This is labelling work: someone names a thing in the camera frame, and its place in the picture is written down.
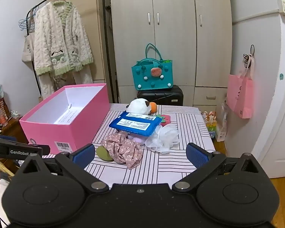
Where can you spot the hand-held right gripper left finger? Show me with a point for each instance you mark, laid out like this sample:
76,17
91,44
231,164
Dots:
84,154

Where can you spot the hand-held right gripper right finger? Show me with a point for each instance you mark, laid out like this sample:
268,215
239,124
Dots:
197,155

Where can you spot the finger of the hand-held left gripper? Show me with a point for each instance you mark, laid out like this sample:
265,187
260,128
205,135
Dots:
45,150
6,138

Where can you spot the olive green round pad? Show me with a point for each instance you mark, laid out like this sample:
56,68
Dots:
103,154

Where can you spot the pink cardboard box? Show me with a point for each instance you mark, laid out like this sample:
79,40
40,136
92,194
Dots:
85,121

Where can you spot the white mesh bath pouf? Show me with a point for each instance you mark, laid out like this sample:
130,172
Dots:
161,140

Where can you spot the pink floral cloth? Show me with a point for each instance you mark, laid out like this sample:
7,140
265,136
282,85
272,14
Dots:
125,149

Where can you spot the blue wet wipes pack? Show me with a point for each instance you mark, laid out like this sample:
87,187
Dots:
116,124

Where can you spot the white brown plush toy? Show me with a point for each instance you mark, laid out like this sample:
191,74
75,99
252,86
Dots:
139,105

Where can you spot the small orange soft ball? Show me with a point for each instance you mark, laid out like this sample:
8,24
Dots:
153,106

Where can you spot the wooden side table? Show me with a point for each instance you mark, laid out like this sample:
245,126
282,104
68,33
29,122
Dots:
14,129

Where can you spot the orange drink bottle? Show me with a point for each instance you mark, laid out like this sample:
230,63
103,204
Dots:
2,117

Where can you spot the colourful gift bag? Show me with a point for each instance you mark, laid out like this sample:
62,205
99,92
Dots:
211,127

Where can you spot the striped tablecloth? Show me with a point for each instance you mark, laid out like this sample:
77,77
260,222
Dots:
180,128

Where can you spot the white plastic bag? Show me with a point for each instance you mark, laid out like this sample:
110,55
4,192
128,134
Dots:
222,128

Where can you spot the white printed paper sheet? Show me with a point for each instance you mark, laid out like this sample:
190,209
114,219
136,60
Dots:
66,117

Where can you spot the red cloth with green star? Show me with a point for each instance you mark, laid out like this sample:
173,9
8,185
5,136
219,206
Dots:
166,119

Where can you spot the lavender plush toy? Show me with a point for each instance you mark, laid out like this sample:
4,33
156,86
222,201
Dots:
139,139

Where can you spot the black clothes rack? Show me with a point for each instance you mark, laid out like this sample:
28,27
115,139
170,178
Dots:
38,85

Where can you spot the black suitcase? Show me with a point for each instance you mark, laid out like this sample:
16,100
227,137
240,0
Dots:
166,97

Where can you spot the pink paper bag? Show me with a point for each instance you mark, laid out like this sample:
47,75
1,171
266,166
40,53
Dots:
239,95

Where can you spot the cream fluffy pants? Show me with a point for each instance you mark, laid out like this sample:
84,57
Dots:
83,76

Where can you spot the white door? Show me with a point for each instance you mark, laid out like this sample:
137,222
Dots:
275,123

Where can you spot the teal felt tote bag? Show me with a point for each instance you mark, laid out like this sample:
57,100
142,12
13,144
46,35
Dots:
156,80

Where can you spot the canvas tote bag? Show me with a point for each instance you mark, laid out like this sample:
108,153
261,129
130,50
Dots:
28,49

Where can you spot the light beige wardrobe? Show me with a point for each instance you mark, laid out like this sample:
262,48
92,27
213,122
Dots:
175,40

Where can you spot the cream fluffy cardigan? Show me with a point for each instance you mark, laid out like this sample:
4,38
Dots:
59,33

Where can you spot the tan cabinet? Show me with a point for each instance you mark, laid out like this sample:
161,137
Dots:
95,28

